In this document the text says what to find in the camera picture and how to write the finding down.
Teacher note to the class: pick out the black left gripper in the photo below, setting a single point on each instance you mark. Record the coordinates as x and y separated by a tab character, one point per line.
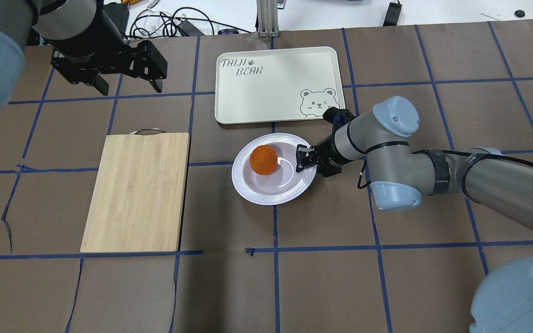
83	45

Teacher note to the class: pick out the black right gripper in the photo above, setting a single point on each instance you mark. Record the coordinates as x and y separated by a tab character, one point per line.
325	154

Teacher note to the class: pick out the white ribbed plate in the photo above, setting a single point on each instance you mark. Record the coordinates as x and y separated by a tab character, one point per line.
284	184

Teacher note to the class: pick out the orange fruit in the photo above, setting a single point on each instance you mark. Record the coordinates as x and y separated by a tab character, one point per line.
264	160

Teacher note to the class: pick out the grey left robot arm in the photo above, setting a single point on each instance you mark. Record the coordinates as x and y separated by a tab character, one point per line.
86	45

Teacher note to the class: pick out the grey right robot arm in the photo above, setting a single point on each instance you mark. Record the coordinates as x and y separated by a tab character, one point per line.
399	178

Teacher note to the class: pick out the cream bear tray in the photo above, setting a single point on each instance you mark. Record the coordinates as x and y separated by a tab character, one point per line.
285	85

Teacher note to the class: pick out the black power adapter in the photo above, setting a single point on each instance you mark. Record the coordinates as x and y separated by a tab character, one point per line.
118	13

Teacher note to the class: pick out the bamboo cutting board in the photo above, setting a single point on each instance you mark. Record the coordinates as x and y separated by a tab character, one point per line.
138	198

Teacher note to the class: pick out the small black adapter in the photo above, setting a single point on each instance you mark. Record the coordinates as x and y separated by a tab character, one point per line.
392	15

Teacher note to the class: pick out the aluminium frame post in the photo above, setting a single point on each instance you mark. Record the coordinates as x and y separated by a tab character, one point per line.
267	18

